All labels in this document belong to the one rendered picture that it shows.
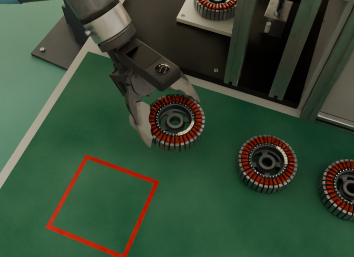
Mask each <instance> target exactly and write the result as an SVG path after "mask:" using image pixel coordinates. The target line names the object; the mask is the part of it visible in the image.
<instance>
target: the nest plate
mask: <svg viewBox="0 0 354 257"><path fill-rule="evenodd" d="M193 1H194V0H186V1H185V3H184V5H183V6H182V8H181V10H180V12H179V14H178V16H177V18H176V21H177V22H181V23H184V24H188V25H191V26H195V27H198V28H202V29H205V30H208V31H212V32H215V33H219V34H222V35H226V36H229V37H231V35H232V29H233V22H234V16H235V15H234V16H232V17H230V18H228V19H227V18H226V19H225V20H223V19H222V20H219V19H218V21H216V20H215V18H214V20H211V19H207V17H206V18H205V17H203V16H201V15H200V14H199V13H198V11H196V10H195V8H194V4H193Z"/></svg>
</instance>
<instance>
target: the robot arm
mask: <svg viewBox="0 0 354 257"><path fill-rule="evenodd" d="M39 1H49V0H0V4H23V3H28V2H39ZM66 2H67V3H68V4H69V6H70V8H71V9H72V11H73V12H74V14H75V15H76V17H77V18H78V20H79V21H80V22H81V24H82V25H83V26H84V28H85V29H86V31H85V35H86V36H90V37H91V38H92V40H93V41H94V43H95V44H98V47H99V49H100V50H101V52H102V53H104V52H107V53H108V55H109V57H110V58H111V60H112V61H113V63H114V64H113V65H114V71H112V72H111V73H110V74H109V77H110V78H111V79H112V81H113V82H114V84H115V85H116V87H117V88H118V89H119V91H120V92H121V94H122V95H123V96H124V97H125V103H126V107H127V109H128V110H129V112H130V116H129V121H130V124H131V125H132V126H133V127H134V128H135V129H136V130H137V132H138V134H139V136H140V138H141V139H142V141H143V142H144V143H145V144H146V145H147V146H148V147H152V143H153V136H152V134H151V124H150V122H149V114H150V106H149V105H148V104H146V103H144V102H143V101H142V99H141V96H148V97H151V96H152V92H153V91H154V90H155V89H156V88H157V89H158V90H159V91H161V92H163V91H165V90H166V89H167V88H170V89H172V90H179V91H180V92H181V94H183V95H187V96H188V97H189V98H192V99H193V101H196V102H197V103H198V104H200V99H199V97H198V95H197V93H196V91H195V89H194V87H193V86H192V85H191V83H190V82H189V80H188V79H187V77H186V76H185V75H184V74H183V73H182V71H181V70H180V68H179V67H178V66H176V65H175V64H173V63H172V62H171V61H169V60H168V59H166V58H165V57H163V56H162V55H161V54H159V53H158V52H156V51H155V50H153V49H151V48H150V47H149V46H147V45H146V44H144V43H143V42H141V41H140V40H139V39H137V38H136V39H135V40H133V41H131V40H130V38H131V37H132V36H133V35H134V34H135V32H136V29H135V28H134V26H133V24H132V23H131V18H130V17H129V15H128V13H127V12H126V10H125V8H124V7H123V5H122V3H121V2H120V0H66Z"/></svg>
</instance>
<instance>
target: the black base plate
mask: <svg viewBox="0 0 354 257"><path fill-rule="evenodd" d="M185 1H186V0H125V1H124V2H123V4H122V5H123V7H124V8H125V10H126V12H127V13H128V15H129V17H130V18H131V23H132V24H133V26H134V28H135V29H136V32H135V34H134V35H133V36H132V37H131V38H130V40H131V41H133V40H135V39H136V38H137V39H139V40H140V41H141V42H143V43H144V44H146V45H147V46H149V47H150V48H151V49H153V50H155V51H156V52H158V53H159V54H161V55H162V56H163V57H165V58H166V59H168V60H169V61H171V62H172V63H173V64H175V65H176V66H178V67H179V68H180V70H181V71H182V73H183V74H185V75H189V76H192V77H196V78H199V79H201V80H205V81H208V82H211V83H214V84H218V85H221V86H224V87H227V88H231V89H233V90H236V91H240V92H243V93H247V94H250V95H253V96H256V97H259V98H263V99H265V100H268V101H272V102H275V103H278V104H282V105H285V106H288V107H291V108H295V109H297V107H298V105H299V102H300V99H301V95H302V91H303V88H304V84H305V82H306V78H307V75H308V71H309V67H310V64H311V60H312V57H313V53H314V49H315V47H316V43H317V40H318V36H319V33H320V29H321V25H322V22H323V18H324V16H325V12H326V9H327V5H328V1H329V0H322V2H321V5H320V7H319V10H318V12H317V15H316V17H315V19H314V22H313V25H312V27H311V30H310V32H309V35H308V37H307V40H306V42H305V45H304V47H303V50H302V52H301V55H300V57H299V60H298V62H297V65H296V67H295V69H294V72H293V75H292V77H291V80H290V82H289V85H288V87H287V90H286V92H285V95H284V97H283V100H278V99H277V98H278V97H277V96H274V97H273V98H272V97H269V93H270V90H271V87H272V84H273V81H274V78H275V75H276V72H277V69H278V67H279V64H280V61H281V58H282V54H283V51H284V49H285V46H286V43H287V40H288V37H289V34H290V31H291V29H292V26H293V22H294V19H295V17H296V14H297V11H298V8H299V5H300V4H299V3H295V2H293V3H292V7H291V10H290V13H289V16H288V19H287V22H286V25H285V28H284V30H283V33H282V36H281V38H278V37H274V36H271V35H267V34H263V33H260V31H261V26H262V22H263V18H264V15H265V13H266V10H267V8H268V5H269V2H270V0H258V1H257V5H256V9H255V14H254V18H253V23H252V27H251V32H250V37H249V41H248V46H247V51H246V54H245V58H244V63H243V68H242V72H241V77H240V79H239V82H238V84H237V86H233V85H232V82H230V81H229V83H228V84H227V83H224V76H225V70H226V66H227V60H228V53H229V47H230V41H231V37H229V36H226V35H222V34H219V33H215V32H212V31H208V30H205V29H202V28H198V27H195V26H191V25H188V24H184V23H181V22H177V21H176V18H177V16H178V14H179V12H180V10H181V8H182V6H183V5H184V3H185Z"/></svg>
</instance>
